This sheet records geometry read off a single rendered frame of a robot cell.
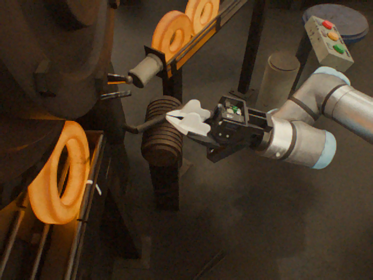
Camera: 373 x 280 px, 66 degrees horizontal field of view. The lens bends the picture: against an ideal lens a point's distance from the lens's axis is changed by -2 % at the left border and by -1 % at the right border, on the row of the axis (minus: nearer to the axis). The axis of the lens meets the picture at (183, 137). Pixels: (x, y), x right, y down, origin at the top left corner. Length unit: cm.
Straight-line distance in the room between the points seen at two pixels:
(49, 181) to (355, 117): 61
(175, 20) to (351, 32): 102
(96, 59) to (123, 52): 175
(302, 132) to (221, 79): 124
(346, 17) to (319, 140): 116
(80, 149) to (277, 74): 80
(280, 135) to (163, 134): 37
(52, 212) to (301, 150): 49
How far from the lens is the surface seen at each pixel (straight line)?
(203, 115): 62
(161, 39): 84
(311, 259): 135
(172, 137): 87
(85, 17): 29
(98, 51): 35
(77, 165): 63
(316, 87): 79
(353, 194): 156
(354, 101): 74
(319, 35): 120
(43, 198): 50
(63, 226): 63
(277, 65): 117
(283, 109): 79
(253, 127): 60
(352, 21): 176
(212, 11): 103
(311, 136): 67
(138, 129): 79
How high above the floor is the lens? 121
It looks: 53 degrees down
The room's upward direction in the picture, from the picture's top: straight up
